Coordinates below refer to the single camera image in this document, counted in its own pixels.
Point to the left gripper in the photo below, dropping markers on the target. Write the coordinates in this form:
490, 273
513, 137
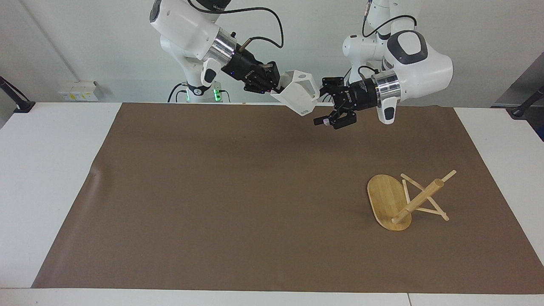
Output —
360, 96

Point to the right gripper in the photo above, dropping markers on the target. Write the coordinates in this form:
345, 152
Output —
240, 67

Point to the white angular cup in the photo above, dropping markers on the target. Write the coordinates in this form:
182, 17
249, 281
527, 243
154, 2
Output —
298, 94

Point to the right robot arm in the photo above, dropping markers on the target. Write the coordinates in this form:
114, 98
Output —
182, 23

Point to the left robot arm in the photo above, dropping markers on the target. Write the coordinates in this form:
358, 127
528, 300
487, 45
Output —
425, 68

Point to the wooden cup rack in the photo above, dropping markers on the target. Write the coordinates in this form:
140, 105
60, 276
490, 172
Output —
393, 204

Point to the black stand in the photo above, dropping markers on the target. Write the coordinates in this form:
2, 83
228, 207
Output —
17, 100
525, 106

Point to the white wall socket box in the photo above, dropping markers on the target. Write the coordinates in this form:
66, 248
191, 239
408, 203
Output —
78, 91

